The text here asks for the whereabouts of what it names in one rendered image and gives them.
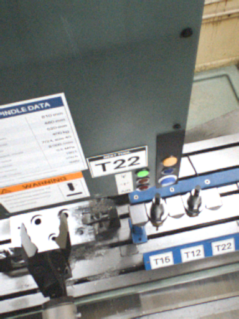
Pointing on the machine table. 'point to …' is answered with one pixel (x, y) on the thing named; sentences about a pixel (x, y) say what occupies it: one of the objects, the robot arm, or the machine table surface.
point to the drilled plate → (89, 238)
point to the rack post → (138, 233)
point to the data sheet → (38, 141)
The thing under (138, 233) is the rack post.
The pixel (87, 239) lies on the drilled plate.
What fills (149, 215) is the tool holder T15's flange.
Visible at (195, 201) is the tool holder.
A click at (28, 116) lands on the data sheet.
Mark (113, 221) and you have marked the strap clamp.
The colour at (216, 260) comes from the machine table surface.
